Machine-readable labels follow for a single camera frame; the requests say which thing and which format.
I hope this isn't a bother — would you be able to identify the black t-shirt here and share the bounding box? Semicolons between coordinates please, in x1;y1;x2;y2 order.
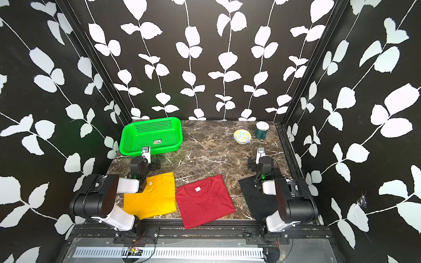
239;175;278;221

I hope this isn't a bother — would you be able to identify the yellow t-shirt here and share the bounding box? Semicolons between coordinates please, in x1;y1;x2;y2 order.
123;173;177;220

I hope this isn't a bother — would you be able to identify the green plastic basket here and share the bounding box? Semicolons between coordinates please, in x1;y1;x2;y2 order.
120;117;183;157

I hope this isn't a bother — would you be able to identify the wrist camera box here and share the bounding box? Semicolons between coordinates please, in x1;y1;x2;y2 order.
141;146;151;163
255;147;266;164

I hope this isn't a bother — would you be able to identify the dark green mug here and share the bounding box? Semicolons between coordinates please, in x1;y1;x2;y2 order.
255;121;270;140

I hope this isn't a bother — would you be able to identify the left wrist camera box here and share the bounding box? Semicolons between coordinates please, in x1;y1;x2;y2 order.
141;146;151;163

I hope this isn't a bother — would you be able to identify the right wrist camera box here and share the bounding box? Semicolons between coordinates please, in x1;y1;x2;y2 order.
255;147;266;164

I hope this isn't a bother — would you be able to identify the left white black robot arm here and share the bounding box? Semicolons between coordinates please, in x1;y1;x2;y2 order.
70;155;161;235

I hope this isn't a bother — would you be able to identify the white perforated rail strip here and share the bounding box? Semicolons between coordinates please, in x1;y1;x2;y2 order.
70;247;265;261

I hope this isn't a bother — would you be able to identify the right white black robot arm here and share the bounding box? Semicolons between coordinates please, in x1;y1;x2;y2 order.
247;156;319;233

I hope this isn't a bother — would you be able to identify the patterned yellow blue bowl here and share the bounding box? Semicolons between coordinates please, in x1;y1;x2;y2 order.
233;129;252;145

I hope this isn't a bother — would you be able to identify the black front mounting rail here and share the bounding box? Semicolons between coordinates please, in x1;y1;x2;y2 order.
67;219;335;247

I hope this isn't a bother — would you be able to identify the small circuit board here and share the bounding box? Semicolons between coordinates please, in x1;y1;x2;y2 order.
125;248;143;258

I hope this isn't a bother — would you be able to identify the red t-shirt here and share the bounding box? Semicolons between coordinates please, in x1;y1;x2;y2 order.
175;174;236;229

